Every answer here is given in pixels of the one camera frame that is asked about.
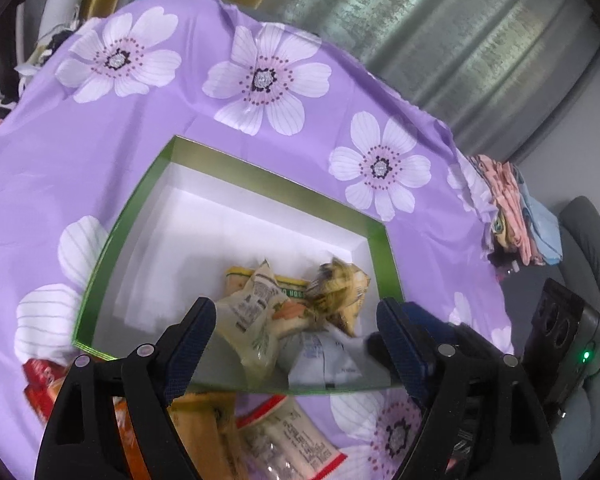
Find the red brown snack packet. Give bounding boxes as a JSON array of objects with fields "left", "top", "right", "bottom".
[{"left": 22, "top": 359, "right": 73, "bottom": 423}]

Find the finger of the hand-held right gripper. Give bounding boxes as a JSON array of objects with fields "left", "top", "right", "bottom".
[{"left": 402, "top": 302, "right": 476, "bottom": 351}]

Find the purple floral tablecloth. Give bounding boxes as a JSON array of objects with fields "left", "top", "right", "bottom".
[{"left": 0, "top": 0, "right": 516, "bottom": 480}]

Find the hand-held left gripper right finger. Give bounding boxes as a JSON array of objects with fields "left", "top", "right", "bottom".
[{"left": 376, "top": 297, "right": 563, "bottom": 480}]

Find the grey curtain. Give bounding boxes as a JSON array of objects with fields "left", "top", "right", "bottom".
[{"left": 250, "top": 0, "right": 600, "bottom": 146}]

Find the green label cracker packet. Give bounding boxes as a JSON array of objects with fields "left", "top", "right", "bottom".
[{"left": 235, "top": 395, "right": 346, "bottom": 480}]

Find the pale snack packet orange print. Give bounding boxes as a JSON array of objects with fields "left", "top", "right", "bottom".
[{"left": 214, "top": 259, "right": 308, "bottom": 393}]

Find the grey sofa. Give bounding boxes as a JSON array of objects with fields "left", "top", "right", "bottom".
[{"left": 545, "top": 196, "right": 600, "bottom": 431}]

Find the yellowish snack packet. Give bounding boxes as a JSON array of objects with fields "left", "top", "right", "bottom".
[{"left": 305, "top": 257, "right": 371, "bottom": 336}]

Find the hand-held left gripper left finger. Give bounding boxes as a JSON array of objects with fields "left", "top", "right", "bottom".
[{"left": 35, "top": 296, "right": 217, "bottom": 480}]

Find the green cardboard box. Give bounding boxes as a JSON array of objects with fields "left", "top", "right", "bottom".
[{"left": 71, "top": 135, "right": 406, "bottom": 395}]

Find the tan cracker packet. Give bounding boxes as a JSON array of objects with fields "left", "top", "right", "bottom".
[{"left": 167, "top": 392, "right": 248, "bottom": 480}]

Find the pile of folded clothes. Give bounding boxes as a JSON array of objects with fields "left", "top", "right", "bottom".
[{"left": 467, "top": 154, "right": 565, "bottom": 267}]

